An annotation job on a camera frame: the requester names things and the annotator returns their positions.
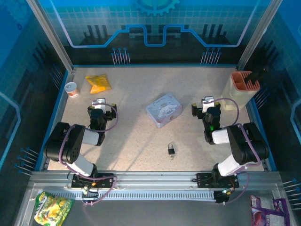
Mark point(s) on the black padlock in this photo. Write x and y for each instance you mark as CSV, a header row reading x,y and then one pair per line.
x,y
171,150

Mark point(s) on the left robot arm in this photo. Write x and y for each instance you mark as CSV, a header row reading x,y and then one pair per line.
x,y
68,146

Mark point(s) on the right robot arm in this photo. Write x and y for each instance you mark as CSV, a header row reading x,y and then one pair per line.
x,y
247,146

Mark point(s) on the beige holder with orange rim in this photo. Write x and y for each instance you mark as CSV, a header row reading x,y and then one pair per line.
x,y
234,94

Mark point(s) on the white and orange can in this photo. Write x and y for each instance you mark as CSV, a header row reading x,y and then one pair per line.
x,y
71,90

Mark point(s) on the yellow snack bag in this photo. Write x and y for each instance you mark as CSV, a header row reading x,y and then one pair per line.
x,y
100,83

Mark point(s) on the pastel cartoon tin box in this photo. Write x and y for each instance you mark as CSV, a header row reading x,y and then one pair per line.
x,y
164,110

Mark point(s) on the black utensil in holder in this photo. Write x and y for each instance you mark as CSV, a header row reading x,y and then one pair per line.
x,y
255,75

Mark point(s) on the green snack bag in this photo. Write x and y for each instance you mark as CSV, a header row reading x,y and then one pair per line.
x,y
53,209

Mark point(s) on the purple snack bag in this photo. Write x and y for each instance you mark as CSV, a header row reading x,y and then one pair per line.
x,y
268,212

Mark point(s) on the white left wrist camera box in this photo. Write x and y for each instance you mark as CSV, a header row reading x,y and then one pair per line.
x,y
99,103

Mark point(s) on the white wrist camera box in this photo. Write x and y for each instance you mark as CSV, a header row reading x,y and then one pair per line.
x,y
99,103
208,102

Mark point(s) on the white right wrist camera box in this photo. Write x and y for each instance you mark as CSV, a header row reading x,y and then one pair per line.
x,y
208,102

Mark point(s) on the blue table border frame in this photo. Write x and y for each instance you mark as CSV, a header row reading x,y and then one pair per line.
x,y
152,66

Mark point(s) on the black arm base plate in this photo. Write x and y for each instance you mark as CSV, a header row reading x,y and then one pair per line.
x,y
204,181
105,180

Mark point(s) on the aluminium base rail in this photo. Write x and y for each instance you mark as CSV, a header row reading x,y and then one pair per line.
x,y
152,177

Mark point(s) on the aluminium frame post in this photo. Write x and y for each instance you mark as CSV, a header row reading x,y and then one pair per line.
x,y
50,35
258,35

